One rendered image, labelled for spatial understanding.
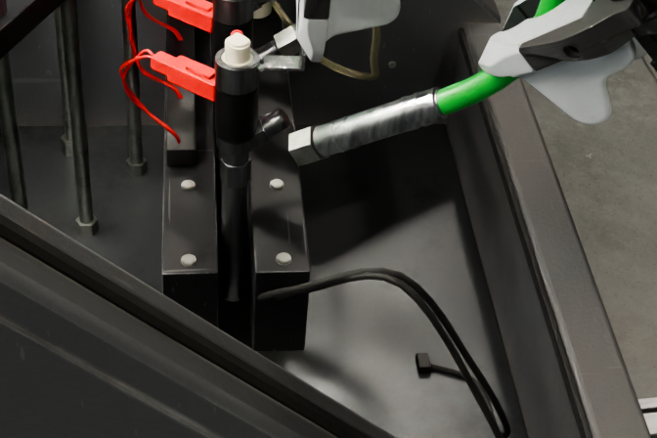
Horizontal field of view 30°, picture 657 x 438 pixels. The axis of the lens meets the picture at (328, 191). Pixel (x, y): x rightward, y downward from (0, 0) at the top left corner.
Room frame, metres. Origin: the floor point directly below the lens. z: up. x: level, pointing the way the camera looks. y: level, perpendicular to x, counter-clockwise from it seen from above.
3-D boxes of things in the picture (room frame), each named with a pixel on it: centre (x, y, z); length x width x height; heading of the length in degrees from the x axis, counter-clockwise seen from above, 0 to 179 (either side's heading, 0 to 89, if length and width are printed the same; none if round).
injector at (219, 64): (0.64, 0.05, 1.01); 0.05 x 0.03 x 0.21; 98
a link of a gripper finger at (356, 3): (0.63, 0.00, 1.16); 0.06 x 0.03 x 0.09; 98
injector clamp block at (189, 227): (0.76, 0.08, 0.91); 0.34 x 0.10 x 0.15; 8
